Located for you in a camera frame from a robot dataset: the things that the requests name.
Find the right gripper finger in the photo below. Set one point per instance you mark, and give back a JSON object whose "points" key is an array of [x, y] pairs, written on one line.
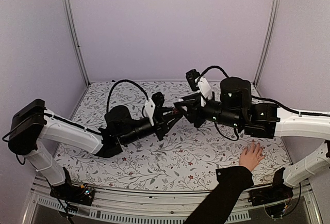
{"points": [[190, 113], [187, 101]]}

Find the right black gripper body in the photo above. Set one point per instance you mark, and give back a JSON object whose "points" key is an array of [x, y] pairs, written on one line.
{"points": [[195, 104]]}

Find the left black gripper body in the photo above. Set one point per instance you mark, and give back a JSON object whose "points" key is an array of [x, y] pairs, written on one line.
{"points": [[159, 124]]}

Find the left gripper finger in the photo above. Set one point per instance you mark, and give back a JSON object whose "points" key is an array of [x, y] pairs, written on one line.
{"points": [[165, 111], [169, 120]]}

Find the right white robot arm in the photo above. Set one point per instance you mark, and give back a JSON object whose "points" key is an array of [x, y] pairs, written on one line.
{"points": [[263, 120]]}

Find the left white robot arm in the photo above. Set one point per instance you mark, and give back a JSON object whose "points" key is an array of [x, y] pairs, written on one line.
{"points": [[35, 122]]}

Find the black sleeved forearm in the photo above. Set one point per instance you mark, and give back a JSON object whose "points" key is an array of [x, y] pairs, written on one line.
{"points": [[218, 205]]}

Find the person's bare hand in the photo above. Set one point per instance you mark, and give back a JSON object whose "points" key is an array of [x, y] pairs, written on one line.
{"points": [[251, 156]]}

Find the floral patterned table mat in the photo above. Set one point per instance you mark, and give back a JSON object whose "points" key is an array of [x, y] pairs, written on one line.
{"points": [[185, 160]]}

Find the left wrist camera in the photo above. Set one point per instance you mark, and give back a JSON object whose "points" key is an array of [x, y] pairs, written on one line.
{"points": [[153, 107]]}

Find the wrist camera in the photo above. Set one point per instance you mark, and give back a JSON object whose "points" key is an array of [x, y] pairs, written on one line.
{"points": [[153, 107], [199, 83]]}

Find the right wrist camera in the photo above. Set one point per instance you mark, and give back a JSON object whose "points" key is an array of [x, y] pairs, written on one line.
{"points": [[199, 83]]}

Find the front aluminium rail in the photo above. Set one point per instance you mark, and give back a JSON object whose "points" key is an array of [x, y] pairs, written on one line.
{"points": [[116, 205]]}

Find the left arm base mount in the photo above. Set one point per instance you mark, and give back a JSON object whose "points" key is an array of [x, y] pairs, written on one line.
{"points": [[82, 194]]}

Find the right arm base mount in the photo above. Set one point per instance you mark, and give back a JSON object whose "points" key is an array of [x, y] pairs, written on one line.
{"points": [[276, 192]]}

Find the right aluminium frame post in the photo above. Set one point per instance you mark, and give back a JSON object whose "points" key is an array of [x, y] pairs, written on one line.
{"points": [[267, 42]]}

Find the aluminium frame post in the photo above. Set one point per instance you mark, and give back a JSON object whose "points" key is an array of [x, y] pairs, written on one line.
{"points": [[74, 37], [267, 42]]}

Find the left aluminium frame post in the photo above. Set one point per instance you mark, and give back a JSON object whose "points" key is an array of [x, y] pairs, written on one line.
{"points": [[74, 37]]}

